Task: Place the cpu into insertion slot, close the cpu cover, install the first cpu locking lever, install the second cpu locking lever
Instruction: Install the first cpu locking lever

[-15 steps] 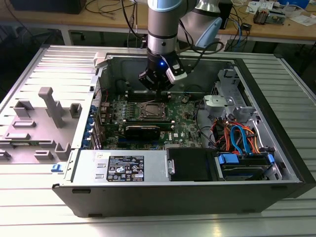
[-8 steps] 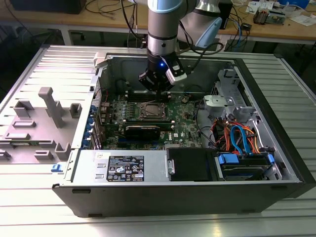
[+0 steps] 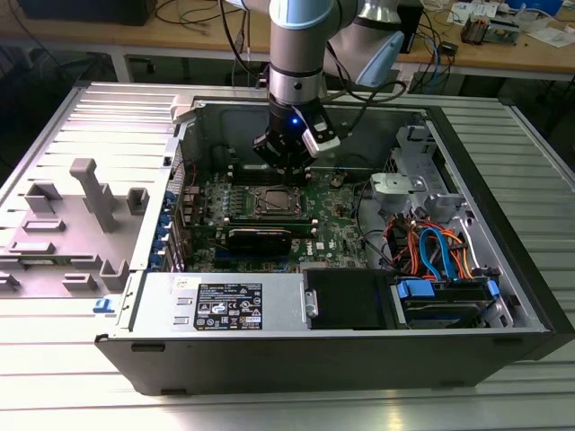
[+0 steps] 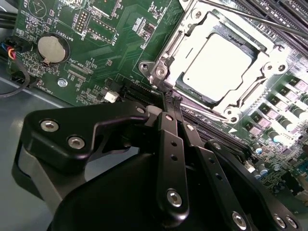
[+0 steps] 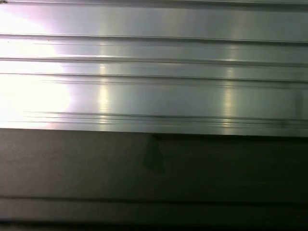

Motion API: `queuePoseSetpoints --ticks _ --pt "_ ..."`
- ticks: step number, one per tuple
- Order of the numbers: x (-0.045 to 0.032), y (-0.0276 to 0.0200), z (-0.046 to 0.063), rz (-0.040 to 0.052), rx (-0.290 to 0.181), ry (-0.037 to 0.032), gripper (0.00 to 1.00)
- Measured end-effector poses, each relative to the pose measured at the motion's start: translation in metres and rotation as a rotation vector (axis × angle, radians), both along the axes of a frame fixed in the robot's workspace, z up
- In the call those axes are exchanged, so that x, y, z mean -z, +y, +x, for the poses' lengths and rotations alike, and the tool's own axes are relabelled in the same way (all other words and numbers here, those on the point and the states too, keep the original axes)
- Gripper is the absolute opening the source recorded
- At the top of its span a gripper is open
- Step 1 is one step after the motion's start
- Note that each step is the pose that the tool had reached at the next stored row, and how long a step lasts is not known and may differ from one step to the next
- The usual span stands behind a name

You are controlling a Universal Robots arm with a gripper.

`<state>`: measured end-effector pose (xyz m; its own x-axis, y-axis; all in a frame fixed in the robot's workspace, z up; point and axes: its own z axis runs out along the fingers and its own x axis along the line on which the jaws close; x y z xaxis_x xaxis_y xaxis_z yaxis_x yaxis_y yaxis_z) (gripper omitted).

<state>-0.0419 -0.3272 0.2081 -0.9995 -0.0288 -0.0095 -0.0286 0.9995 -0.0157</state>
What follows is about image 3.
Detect CPU cooler heatsink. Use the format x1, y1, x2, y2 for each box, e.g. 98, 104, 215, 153
461, 12, 491, 45

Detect black box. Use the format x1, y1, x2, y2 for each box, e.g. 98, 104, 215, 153
17, 0, 158, 27

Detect orange power wires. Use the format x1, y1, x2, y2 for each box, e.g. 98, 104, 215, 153
385, 214, 477, 282

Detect black graphics card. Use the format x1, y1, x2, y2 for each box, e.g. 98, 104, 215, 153
223, 225, 296, 258

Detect wooden desk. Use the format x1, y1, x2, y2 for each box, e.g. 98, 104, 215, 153
0, 0, 275, 84
390, 0, 575, 98

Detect black and silver PC case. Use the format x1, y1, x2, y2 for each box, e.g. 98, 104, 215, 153
93, 92, 575, 397

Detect thin red wire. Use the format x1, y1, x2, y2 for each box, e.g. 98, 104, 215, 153
172, 157, 199, 189

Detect green motherboard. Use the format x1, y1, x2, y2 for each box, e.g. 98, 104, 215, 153
178, 172, 376, 274

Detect hanging USB cable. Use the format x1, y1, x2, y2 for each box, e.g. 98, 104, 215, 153
236, 0, 255, 89

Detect hard disk with blue carrier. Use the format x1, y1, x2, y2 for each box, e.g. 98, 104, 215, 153
389, 276, 503, 331

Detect green RAM stick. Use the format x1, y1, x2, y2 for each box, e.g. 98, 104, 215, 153
227, 215, 316, 240

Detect silver power supply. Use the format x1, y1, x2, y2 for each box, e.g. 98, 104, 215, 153
117, 271, 307, 336

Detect silver disk bay cage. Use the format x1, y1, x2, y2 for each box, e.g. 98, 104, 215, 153
385, 123, 480, 234

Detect silver metal bracket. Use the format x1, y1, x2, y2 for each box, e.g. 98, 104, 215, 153
369, 172, 428, 207

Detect blue SATA cable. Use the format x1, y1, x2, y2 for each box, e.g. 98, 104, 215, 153
419, 226, 462, 283

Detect grey parts rack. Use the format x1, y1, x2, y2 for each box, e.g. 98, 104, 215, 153
0, 157, 152, 298

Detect white paper sheet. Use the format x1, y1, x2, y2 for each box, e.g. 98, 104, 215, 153
527, 26, 575, 48

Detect white paper card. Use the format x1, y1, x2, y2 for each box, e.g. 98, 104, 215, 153
448, 2, 475, 23

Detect CPU socket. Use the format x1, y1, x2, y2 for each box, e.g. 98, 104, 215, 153
250, 182, 308, 221

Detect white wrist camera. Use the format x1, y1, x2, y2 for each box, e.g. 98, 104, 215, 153
292, 105, 341, 159

